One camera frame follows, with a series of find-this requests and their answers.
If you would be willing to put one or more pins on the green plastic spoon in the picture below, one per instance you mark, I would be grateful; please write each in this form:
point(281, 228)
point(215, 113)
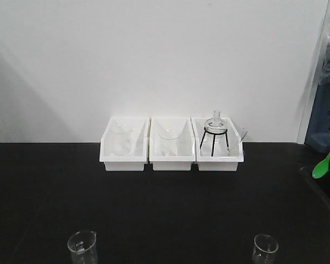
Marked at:
point(321, 168)

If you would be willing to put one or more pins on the glass rod scoop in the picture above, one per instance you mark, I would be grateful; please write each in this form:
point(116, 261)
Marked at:
point(234, 149)

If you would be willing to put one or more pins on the round glass flask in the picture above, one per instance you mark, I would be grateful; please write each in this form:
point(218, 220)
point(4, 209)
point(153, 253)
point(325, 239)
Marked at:
point(215, 125)

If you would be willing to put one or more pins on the right white storage bin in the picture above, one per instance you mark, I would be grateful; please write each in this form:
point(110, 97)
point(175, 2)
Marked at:
point(221, 161)

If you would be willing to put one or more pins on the white storage bin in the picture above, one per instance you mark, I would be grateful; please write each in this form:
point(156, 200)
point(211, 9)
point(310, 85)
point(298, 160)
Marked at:
point(186, 145)
point(138, 156)
point(221, 161)

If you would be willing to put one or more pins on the right glass beaker on table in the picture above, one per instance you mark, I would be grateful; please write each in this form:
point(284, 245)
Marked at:
point(265, 249)

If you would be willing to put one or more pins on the glass beaker on table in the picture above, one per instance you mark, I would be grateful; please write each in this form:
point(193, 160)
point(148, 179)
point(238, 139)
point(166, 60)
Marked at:
point(265, 249)
point(82, 247)

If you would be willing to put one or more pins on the middle white storage bin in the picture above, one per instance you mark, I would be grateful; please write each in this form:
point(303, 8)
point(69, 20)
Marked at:
point(186, 145)

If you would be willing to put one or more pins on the glass beaker in middle bin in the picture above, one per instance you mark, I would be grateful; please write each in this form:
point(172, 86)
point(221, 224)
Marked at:
point(169, 142)

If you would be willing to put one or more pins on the left white storage bin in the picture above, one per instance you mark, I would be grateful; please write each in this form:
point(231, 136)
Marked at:
point(138, 156)

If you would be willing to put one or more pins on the black wire tripod stand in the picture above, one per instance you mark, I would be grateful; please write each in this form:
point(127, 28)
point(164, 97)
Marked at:
point(211, 138)

